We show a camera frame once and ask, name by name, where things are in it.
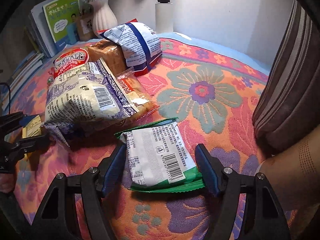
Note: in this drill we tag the brown pen holder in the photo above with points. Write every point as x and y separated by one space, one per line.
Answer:
85 27

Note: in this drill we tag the white desk lamp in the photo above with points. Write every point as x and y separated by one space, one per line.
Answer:
163 17

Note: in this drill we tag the clear packet red print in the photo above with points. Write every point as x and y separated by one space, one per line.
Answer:
141 101

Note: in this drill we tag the pile of flat books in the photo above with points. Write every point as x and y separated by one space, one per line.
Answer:
22 72

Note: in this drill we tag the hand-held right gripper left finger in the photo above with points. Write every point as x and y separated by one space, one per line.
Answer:
113 170

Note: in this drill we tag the large snack bag red label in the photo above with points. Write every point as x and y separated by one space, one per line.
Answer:
82 97

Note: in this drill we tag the green cover book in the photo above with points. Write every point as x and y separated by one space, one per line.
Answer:
60 17

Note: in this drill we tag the row of standing books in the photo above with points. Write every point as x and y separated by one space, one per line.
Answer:
37 35

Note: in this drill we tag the sliced bread packet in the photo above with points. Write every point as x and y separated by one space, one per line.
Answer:
107 55

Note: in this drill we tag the blue and white snack bag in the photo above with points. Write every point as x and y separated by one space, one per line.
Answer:
135 42

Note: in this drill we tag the grey striped pencil case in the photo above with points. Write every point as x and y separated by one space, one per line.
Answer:
287 92

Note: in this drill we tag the floral woven cloth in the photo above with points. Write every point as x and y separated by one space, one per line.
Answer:
200 92

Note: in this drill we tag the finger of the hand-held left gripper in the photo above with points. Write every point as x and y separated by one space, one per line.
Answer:
15 121
30 143

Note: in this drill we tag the person's left hand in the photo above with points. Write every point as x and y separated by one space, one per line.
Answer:
5 183

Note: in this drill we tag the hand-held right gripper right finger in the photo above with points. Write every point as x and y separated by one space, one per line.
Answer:
207 172

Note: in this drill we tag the white ribbed vase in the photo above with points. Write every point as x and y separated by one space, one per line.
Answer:
102 17

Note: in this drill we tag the green and white snack packet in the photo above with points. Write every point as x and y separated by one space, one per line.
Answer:
155 155

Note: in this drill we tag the small yellow snack packet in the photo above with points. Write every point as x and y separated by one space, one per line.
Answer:
33 127

